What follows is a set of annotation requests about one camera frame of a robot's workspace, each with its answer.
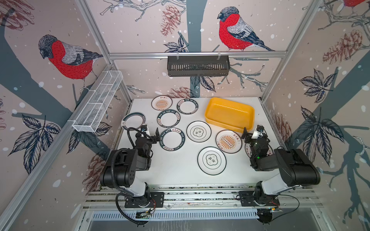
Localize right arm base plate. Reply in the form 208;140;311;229
238;191;280;207

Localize white flower plate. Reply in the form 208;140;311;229
187;121;212;142
197;147;227;176

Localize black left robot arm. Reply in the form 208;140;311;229
100;124;160;208

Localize orange sunburst plate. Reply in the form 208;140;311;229
215;130;242;154
244;143;273;158
151;95;172;111

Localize black hanging wire basket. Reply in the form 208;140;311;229
167;55;230;77

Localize green rimmed plate far left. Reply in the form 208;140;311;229
121;112;146;130

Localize white flower plate front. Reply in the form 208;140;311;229
197;147;227;176

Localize horizontal aluminium frame bar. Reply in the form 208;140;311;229
108;51;287;60

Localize green lettered plate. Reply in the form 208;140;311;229
176;98;198;115
157;109;181;128
160;128;186;151

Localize left black cable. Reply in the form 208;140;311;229
115;193;151;226

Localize white mesh wire shelf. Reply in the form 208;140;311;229
72;70;123;132

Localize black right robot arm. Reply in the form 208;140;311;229
241;125;320;206

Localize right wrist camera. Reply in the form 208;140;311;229
251;130;263;140

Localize yellow plastic bin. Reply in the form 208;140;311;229
205;98;255;133

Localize right black cable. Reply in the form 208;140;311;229
268;194;300;222

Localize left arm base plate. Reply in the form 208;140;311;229
124;192;164;208

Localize black cable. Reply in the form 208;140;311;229
115;193;151;226
268;194;300;222

